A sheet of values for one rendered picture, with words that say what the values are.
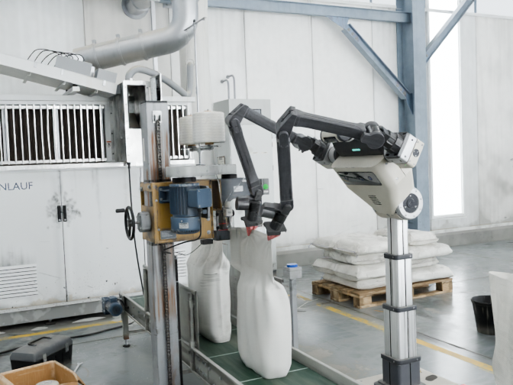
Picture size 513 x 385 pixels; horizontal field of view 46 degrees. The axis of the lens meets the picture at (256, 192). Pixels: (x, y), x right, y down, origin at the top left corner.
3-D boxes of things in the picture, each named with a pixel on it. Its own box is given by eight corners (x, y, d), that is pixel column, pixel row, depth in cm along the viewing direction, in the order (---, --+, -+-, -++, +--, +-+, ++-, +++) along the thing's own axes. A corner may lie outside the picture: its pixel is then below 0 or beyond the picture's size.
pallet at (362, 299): (453, 291, 620) (452, 278, 619) (360, 309, 564) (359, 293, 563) (399, 279, 692) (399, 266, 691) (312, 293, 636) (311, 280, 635)
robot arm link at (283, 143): (290, 132, 242) (287, 118, 251) (276, 133, 242) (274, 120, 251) (294, 214, 268) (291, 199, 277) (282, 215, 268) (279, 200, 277)
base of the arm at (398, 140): (397, 134, 261) (386, 158, 259) (384, 125, 257) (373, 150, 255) (410, 133, 253) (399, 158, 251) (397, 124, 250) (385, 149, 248)
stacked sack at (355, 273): (410, 275, 591) (410, 260, 590) (356, 283, 560) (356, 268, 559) (382, 269, 628) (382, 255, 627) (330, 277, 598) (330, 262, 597)
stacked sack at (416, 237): (441, 244, 621) (441, 230, 620) (408, 248, 602) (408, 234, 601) (399, 238, 681) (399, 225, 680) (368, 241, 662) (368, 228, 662)
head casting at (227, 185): (263, 226, 332) (261, 173, 331) (222, 230, 322) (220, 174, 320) (240, 222, 359) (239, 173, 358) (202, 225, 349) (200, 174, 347)
